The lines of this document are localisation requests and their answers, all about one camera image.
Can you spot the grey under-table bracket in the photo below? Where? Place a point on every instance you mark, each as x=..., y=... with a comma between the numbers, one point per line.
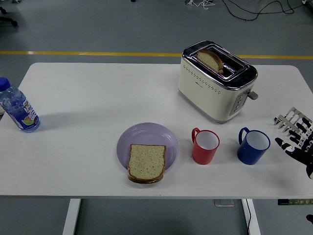
x=223, y=203

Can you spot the black office chair base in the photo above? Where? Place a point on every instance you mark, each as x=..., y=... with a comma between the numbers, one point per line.
x=11, y=21

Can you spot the black table control panel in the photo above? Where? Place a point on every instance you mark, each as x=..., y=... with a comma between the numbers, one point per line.
x=296, y=202

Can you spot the silver metal toast rack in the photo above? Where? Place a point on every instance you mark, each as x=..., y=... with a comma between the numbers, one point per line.
x=286, y=120

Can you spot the yellow floor tape line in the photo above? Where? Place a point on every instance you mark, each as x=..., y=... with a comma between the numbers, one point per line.
x=73, y=53

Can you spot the cream chrome toaster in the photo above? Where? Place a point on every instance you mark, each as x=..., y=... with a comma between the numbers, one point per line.
x=207, y=100

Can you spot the red enamel cup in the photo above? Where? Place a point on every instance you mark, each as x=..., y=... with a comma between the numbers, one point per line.
x=201, y=155

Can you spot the white table leg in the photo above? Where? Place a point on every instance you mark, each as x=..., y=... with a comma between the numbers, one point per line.
x=255, y=218
x=72, y=218

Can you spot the blue capped drink bottle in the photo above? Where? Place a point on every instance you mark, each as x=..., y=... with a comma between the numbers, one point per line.
x=20, y=110

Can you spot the blue enamel cup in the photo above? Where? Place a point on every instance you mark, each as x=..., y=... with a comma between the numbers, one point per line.
x=250, y=155

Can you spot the flat square bread slice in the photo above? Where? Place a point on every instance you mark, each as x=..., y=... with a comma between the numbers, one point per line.
x=146, y=162

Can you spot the rounded upright bread slice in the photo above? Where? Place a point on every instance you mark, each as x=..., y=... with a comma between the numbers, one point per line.
x=209, y=60

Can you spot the purple plate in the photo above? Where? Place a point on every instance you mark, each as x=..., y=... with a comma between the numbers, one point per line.
x=146, y=133

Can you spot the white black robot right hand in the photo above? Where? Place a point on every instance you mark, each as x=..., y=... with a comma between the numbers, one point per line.
x=299, y=151

